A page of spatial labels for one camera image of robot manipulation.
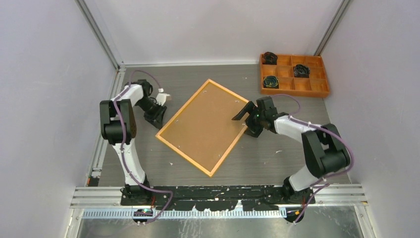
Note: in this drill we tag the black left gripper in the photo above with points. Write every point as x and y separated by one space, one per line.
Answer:
161 109

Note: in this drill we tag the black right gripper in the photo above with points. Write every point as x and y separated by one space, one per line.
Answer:
248 108

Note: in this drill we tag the brown fibreboard backing board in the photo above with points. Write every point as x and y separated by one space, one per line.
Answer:
203 124

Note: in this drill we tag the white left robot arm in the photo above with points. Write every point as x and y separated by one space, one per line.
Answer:
119 129

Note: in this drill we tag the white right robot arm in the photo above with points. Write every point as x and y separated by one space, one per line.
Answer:
325 152

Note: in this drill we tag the orange compartment tray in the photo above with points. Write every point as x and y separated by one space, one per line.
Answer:
295 75

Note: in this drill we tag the aluminium left side rail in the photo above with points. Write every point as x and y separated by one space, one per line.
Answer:
96 166

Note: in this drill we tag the aluminium rail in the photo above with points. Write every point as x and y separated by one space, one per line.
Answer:
96 166
105 203

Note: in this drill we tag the aluminium front rail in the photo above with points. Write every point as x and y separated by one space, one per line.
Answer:
105 203

